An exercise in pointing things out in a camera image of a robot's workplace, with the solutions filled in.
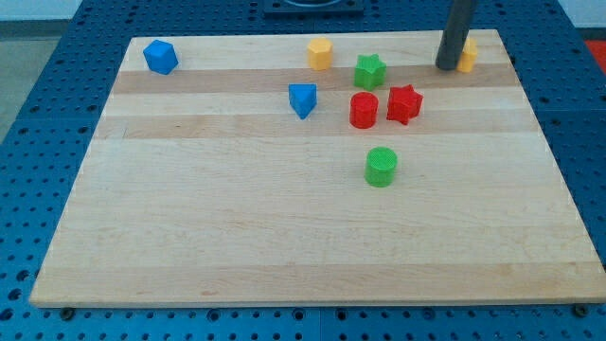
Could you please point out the yellow hexagon block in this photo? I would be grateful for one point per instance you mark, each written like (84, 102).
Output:
(320, 53)

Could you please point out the blue cube block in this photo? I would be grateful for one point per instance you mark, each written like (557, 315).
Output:
(160, 57)

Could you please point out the green cylinder block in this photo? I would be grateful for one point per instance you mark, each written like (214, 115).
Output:
(380, 167)

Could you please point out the red cylinder block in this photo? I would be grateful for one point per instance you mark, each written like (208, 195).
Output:
(363, 110)

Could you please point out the blue triangle block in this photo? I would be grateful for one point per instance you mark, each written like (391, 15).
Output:
(303, 98)

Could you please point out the red star block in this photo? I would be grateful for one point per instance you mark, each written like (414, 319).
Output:
(403, 104)

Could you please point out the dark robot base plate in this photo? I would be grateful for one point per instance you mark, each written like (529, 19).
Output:
(275, 8)

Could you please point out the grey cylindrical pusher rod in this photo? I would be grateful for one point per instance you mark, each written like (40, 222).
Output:
(455, 33)

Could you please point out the yellow block behind rod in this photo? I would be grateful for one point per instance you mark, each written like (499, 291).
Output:
(468, 56)

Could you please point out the green star block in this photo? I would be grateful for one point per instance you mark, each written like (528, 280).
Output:
(369, 72)

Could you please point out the wooden board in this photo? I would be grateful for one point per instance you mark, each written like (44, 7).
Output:
(203, 188)

